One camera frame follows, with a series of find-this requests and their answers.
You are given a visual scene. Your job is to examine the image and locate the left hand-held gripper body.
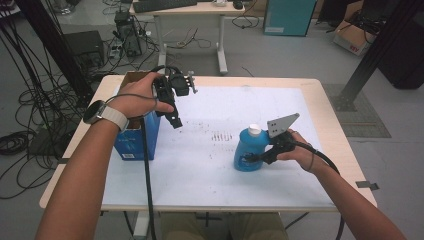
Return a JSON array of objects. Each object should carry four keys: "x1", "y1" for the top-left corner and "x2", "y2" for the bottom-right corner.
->
[{"x1": 153, "y1": 70, "x2": 199, "y2": 118}]

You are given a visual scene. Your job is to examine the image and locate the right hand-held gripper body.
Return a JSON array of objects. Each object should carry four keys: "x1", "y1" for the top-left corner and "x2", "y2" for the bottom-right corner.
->
[{"x1": 261, "y1": 112, "x2": 301, "y2": 166}]

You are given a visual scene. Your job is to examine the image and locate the blue bottle with white cap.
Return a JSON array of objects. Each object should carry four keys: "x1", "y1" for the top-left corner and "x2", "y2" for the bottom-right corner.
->
[{"x1": 233, "y1": 123, "x2": 272, "y2": 173}]

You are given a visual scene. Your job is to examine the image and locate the blue cardboard box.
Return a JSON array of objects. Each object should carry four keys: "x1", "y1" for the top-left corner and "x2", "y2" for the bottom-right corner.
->
[{"x1": 113, "y1": 70, "x2": 162, "y2": 162}]

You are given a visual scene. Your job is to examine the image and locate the person's right hand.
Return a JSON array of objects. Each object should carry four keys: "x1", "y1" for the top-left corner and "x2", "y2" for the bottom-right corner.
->
[{"x1": 276, "y1": 129, "x2": 330, "y2": 174}]

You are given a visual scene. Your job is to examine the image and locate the person's left hand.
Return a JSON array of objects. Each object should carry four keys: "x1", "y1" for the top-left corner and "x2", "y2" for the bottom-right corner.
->
[{"x1": 107, "y1": 71, "x2": 175, "y2": 120}]

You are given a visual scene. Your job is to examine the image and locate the white table mat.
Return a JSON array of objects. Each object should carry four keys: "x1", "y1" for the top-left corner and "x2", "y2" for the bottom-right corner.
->
[{"x1": 99, "y1": 85, "x2": 342, "y2": 210}]

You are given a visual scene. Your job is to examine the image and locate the wristwatch with white band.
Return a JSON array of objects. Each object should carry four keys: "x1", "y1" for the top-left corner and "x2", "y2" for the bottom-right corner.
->
[{"x1": 82, "y1": 99, "x2": 130, "y2": 132}]

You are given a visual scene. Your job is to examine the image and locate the black computer tower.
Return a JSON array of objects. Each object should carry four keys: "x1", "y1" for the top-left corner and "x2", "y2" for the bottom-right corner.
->
[{"x1": 113, "y1": 11, "x2": 143, "y2": 60}]

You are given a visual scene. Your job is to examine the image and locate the white desk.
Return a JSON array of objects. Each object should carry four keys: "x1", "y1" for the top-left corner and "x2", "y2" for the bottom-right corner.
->
[{"x1": 129, "y1": 0, "x2": 246, "y2": 76}]

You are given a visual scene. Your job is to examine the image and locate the black keyboard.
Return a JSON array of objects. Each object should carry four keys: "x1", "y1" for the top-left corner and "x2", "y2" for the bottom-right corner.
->
[{"x1": 132, "y1": 0, "x2": 198, "y2": 14}]

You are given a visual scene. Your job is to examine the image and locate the black floor box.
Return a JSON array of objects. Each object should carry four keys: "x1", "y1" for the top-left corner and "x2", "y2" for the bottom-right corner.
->
[{"x1": 63, "y1": 30, "x2": 105, "y2": 72}]

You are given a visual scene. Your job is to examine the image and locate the person's khaki trousers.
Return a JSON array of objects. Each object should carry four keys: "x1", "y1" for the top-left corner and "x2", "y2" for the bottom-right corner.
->
[{"x1": 160, "y1": 211, "x2": 290, "y2": 240}]

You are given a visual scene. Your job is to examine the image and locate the teal cabinet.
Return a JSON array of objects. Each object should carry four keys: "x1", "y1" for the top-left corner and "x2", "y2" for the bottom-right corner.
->
[{"x1": 263, "y1": 0, "x2": 318, "y2": 37}]

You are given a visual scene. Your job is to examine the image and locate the brown cardboard box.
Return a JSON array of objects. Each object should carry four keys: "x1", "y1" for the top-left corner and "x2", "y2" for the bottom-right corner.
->
[{"x1": 333, "y1": 19, "x2": 378, "y2": 57}]

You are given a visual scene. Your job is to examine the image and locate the white table leg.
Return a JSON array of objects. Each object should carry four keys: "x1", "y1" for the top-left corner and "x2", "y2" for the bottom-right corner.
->
[{"x1": 133, "y1": 211, "x2": 152, "y2": 240}]

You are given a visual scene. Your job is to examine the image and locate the black metal pillar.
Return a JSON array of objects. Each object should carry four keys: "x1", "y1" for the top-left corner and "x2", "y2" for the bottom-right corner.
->
[
  {"x1": 14, "y1": 0, "x2": 98, "y2": 108},
  {"x1": 331, "y1": 0, "x2": 424, "y2": 113}
]

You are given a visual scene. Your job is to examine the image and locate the black cabinet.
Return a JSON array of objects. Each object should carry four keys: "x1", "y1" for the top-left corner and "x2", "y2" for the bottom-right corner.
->
[{"x1": 378, "y1": 13, "x2": 424, "y2": 90}]

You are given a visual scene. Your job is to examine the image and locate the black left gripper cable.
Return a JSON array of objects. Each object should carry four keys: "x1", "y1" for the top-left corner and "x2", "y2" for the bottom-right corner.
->
[{"x1": 139, "y1": 64, "x2": 184, "y2": 240}]

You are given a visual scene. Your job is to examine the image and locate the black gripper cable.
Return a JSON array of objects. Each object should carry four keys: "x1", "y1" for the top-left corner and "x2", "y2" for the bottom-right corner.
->
[
  {"x1": 139, "y1": 64, "x2": 184, "y2": 240},
  {"x1": 291, "y1": 139, "x2": 346, "y2": 240}
]

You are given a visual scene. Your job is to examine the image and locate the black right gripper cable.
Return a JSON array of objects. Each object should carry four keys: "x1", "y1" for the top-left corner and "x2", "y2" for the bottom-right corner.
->
[{"x1": 291, "y1": 139, "x2": 346, "y2": 240}]

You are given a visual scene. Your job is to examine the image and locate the black floor cable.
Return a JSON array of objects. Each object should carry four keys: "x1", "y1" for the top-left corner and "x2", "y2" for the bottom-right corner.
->
[{"x1": 283, "y1": 211, "x2": 310, "y2": 232}]

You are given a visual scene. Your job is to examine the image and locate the tangle of black floor cables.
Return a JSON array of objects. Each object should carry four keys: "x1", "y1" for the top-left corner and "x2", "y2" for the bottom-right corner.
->
[{"x1": 0, "y1": 19, "x2": 89, "y2": 201}]

